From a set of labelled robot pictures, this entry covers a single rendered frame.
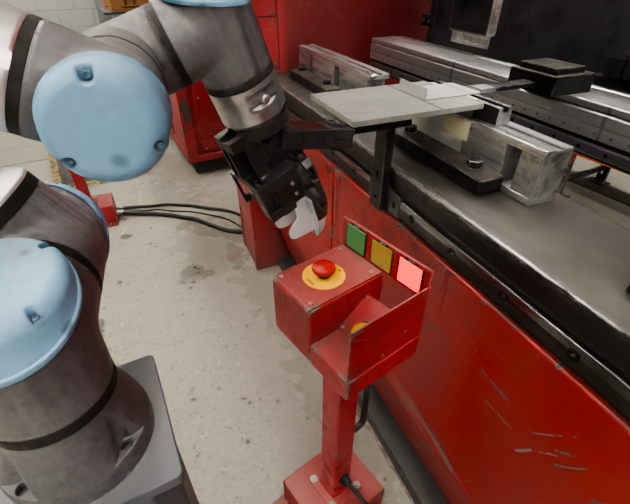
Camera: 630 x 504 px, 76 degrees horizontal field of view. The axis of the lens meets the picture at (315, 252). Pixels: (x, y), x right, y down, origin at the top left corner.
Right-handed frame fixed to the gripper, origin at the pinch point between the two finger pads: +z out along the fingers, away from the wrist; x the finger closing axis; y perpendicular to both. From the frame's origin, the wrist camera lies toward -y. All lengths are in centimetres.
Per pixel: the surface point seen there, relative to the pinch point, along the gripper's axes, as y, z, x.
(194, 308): 27, 84, -91
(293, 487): 33, 70, -1
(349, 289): 1.3, 11.0, 4.8
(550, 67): -60, 6, 0
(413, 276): -6.5, 10.1, 11.5
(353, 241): -6.2, 11.0, -2.3
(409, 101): -29.9, -1.1, -8.8
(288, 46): -57, 13, -92
